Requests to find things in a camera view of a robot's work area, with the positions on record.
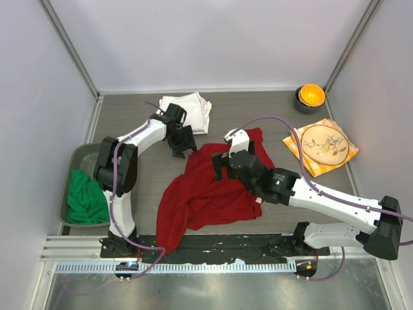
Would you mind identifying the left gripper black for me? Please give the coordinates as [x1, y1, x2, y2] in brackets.
[167, 125, 198, 159]

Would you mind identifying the red t-shirt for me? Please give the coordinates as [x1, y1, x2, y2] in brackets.
[156, 143, 262, 254]

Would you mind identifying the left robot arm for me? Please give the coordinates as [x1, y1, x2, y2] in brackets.
[93, 103, 197, 258]

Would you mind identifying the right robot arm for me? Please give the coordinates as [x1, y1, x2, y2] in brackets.
[212, 150, 403, 260]

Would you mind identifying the folded white t-shirt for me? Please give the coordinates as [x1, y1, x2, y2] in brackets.
[159, 92, 212, 135]

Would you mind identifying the orange checkered cloth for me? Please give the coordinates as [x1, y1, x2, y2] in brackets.
[283, 119, 359, 178]

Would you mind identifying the embroidered round plate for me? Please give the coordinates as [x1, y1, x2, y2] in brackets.
[301, 125, 350, 165]

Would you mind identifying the grey plastic tray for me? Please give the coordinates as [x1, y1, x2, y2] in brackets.
[59, 143, 109, 229]

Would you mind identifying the orange bowl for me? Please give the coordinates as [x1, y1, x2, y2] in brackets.
[298, 84, 325, 107]

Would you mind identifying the green t-shirt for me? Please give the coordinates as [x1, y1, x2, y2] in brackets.
[66, 170, 110, 225]

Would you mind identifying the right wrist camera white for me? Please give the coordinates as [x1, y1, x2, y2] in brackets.
[223, 129, 250, 158]

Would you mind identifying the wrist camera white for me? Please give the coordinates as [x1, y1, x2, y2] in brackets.
[223, 129, 250, 158]
[154, 107, 170, 123]

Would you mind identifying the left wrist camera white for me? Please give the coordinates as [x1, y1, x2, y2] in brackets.
[154, 107, 170, 123]

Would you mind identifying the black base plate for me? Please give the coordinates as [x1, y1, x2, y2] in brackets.
[99, 234, 330, 265]

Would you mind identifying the white slotted cable duct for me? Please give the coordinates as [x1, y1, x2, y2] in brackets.
[55, 259, 296, 274]

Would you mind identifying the aluminium rail frame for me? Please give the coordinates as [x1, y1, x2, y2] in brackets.
[40, 231, 394, 261]

